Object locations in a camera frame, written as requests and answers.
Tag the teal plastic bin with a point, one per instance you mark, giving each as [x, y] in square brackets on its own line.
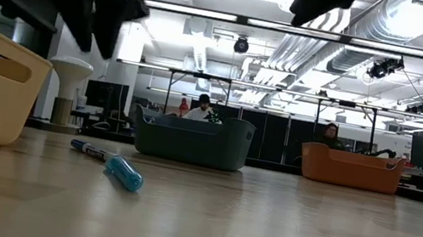
[190, 145]

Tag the black workcell frame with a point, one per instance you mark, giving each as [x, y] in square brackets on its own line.
[374, 120]

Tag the person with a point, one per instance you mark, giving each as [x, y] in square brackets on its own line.
[201, 110]
[331, 137]

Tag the silver ventilation duct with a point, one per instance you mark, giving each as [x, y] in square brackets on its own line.
[350, 60]

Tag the black camera rig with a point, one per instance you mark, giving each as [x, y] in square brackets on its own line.
[386, 67]
[417, 108]

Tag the blue dry-erase marker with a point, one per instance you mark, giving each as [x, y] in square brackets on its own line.
[94, 152]

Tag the red desk object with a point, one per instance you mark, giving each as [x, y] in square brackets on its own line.
[184, 105]

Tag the white dome lamp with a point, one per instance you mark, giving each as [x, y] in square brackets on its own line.
[70, 73]

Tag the orange plastic bin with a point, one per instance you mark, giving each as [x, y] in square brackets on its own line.
[348, 173]

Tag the black aluminium table frame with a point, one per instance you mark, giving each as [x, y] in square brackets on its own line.
[272, 166]

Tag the black ceiling camera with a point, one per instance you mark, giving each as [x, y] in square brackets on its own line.
[241, 45]

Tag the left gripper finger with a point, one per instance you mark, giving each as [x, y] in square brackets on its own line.
[81, 19]
[109, 24]

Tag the light blue highlighter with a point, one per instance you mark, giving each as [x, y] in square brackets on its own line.
[125, 173]

